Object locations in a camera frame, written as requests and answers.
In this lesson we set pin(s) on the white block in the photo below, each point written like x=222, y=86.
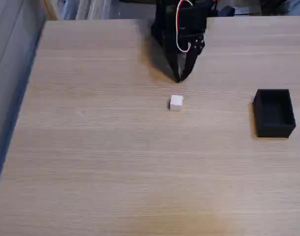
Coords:
x=176, y=102

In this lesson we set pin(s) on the black open box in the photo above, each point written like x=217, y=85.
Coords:
x=274, y=115

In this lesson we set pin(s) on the small black device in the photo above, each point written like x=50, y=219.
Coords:
x=226, y=11

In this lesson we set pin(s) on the pale hanging fabric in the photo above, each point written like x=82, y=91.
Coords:
x=91, y=9

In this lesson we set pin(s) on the light blue cloth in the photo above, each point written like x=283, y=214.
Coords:
x=297, y=7

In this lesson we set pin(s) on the light wooden post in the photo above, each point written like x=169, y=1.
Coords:
x=50, y=9

